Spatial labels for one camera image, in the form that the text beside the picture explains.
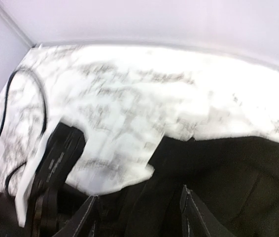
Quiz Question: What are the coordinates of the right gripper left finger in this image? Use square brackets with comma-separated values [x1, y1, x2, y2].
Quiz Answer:
[53, 196, 98, 237]

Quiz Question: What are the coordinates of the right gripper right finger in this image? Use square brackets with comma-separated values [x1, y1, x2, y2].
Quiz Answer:
[180, 185, 231, 237]

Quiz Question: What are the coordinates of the black long sleeve shirt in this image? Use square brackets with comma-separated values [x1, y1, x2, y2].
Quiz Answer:
[98, 137, 279, 237]

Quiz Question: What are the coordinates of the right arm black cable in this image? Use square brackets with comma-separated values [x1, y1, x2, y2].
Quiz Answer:
[0, 69, 49, 196]

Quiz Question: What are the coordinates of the left aluminium frame post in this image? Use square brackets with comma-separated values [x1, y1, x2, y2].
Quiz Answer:
[0, 3, 36, 48]

